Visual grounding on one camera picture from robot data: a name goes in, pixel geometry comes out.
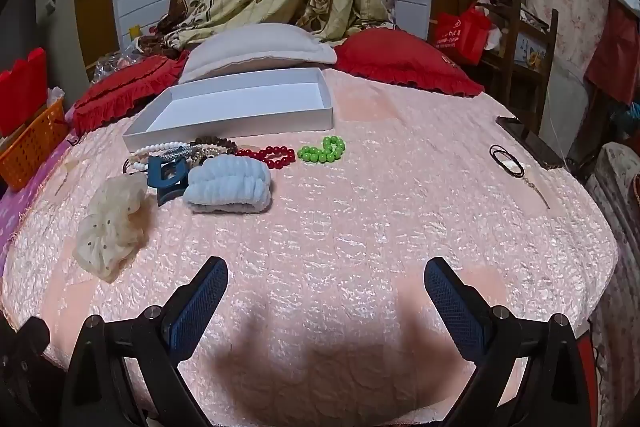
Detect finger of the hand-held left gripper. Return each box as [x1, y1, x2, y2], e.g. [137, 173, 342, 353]
[0, 316, 52, 427]

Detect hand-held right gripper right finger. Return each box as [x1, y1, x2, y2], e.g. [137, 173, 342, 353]
[424, 257, 593, 427]

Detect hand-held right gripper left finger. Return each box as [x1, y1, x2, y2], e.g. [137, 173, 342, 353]
[60, 256, 230, 427]

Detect cream dotted scrunchie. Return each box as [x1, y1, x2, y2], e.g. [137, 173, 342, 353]
[72, 176, 151, 284]

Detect light blue fluffy headband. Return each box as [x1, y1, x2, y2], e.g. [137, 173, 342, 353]
[182, 154, 273, 214]

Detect dark blue hair claw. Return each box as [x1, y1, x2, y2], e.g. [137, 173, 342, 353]
[146, 155, 193, 208]

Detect beige bead bracelet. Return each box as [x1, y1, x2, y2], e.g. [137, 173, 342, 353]
[191, 147, 227, 166]

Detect grey braided bracelet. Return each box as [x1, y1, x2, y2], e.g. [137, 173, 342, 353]
[150, 145, 202, 164]

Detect white bead bracelet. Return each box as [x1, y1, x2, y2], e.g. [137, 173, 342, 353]
[130, 140, 193, 164]

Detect red bead bracelet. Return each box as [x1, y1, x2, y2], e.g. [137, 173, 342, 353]
[235, 146, 297, 170]

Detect brown bead bracelet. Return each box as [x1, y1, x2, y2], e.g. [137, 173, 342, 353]
[192, 136, 242, 155]

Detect green bead bracelet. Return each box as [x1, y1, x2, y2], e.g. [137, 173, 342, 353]
[297, 136, 347, 164]

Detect white shallow cardboard box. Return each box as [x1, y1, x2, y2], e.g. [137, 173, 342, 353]
[122, 67, 335, 150]

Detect purple bed sheet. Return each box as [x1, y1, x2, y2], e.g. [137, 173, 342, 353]
[0, 141, 77, 254]

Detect black smartphone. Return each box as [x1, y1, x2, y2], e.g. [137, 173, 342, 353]
[495, 116, 566, 170]

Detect earring on paper card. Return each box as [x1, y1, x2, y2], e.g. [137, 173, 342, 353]
[52, 158, 82, 198]

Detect orange plastic basket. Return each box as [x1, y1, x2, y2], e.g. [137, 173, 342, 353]
[0, 99, 69, 190]

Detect red ruffled pillow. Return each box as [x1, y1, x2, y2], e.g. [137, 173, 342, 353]
[72, 54, 192, 138]
[333, 28, 485, 98]

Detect dark wooden chair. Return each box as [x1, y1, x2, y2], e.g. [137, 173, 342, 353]
[479, 0, 560, 134]

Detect white pillow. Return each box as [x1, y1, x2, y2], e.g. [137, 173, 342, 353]
[177, 23, 339, 84]

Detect red box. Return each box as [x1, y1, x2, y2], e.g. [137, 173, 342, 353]
[0, 48, 49, 140]

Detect red shopping bag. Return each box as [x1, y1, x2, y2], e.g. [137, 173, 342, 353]
[429, 6, 494, 67]

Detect dark red hanging cloth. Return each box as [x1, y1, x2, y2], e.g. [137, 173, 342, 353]
[584, 0, 640, 106]

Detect black cord pendant necklace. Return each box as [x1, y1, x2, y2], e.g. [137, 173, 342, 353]
[489, 144, 551, 210]

